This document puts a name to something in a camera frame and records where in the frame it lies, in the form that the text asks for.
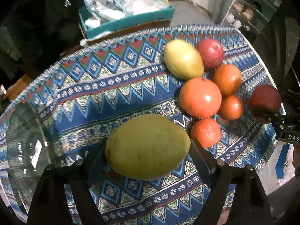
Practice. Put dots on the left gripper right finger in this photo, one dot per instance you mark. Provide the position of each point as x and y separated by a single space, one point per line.
250 204

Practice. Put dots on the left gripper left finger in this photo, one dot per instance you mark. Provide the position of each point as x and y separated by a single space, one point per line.
49 204

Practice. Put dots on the red apple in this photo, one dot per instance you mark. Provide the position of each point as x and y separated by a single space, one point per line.
211 52
264 98

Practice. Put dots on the small tangerine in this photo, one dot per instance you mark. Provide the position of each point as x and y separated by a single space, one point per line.
232 107

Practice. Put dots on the small mandarin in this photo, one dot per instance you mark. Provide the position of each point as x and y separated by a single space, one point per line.
207 132

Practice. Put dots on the large orange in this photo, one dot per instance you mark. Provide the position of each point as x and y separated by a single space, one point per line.
200 97

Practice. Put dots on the yellow-green mango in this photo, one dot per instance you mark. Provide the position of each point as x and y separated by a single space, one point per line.
147 147
183 60

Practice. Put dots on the dark glass bowl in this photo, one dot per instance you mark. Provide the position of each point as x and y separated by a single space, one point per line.
27 153

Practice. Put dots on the blue patterned tablecloth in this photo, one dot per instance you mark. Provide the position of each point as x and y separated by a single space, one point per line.
108 135

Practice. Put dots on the metal shoe rack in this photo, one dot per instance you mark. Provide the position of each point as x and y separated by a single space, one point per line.
250 17

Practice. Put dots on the teal plastic crate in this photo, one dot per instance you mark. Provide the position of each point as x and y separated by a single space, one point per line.
93 27

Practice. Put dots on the large cardboard box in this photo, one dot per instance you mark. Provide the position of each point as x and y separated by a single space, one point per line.
85 42

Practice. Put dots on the clear plastic bag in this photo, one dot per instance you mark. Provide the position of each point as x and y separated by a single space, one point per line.
136 7

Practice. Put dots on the black hanging coat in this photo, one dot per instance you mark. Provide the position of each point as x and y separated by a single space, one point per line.
41 30

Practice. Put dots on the white printed sack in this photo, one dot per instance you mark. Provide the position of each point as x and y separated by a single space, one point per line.
98 0

